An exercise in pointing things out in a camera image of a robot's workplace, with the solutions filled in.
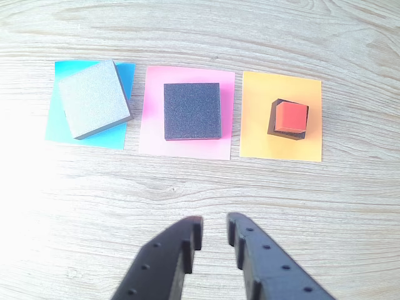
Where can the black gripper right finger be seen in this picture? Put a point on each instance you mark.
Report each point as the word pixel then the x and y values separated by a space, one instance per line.
pixel 275 272

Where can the small red cube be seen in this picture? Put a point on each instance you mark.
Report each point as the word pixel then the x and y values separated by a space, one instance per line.
pixel 290 117

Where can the pink paper sheet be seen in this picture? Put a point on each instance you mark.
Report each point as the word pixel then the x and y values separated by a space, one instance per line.
pixel 153 125

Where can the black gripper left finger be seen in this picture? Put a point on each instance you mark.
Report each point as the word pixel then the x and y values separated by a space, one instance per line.
pixel 159 265

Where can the blue paper sheet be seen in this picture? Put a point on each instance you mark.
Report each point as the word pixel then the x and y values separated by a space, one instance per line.
pixel 103 140

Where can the large grey cube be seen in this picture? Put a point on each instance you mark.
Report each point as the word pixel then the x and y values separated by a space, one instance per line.
pixel 92 98

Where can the small black cube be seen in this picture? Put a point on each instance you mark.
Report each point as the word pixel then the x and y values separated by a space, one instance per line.
pixel 287 136

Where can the medium black cube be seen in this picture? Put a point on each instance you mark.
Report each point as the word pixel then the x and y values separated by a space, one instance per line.
pixel 192 111

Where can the orange paper sheet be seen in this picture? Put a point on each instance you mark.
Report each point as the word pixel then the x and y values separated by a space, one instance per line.
pixel 256 125

